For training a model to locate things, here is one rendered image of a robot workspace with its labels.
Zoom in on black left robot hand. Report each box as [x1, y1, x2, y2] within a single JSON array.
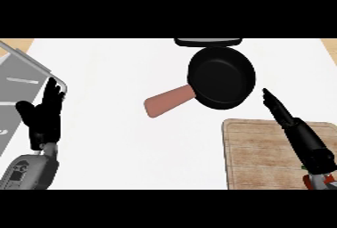
[[15, 77, 67, 151]]

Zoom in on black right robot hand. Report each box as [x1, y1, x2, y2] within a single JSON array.
[[261, 87, 337, 176]]

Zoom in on wooden cutting board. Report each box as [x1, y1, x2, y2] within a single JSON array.
[[222, 118, 337, 191]]

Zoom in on red bell pepper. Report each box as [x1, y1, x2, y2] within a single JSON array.
[[301, 165, 337, 191]]

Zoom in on black appliance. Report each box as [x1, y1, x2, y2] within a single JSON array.
[[173, 37, 244, 48]]

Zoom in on black pan with pink handle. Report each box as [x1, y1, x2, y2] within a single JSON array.
[[144, 46, 259, 119]]

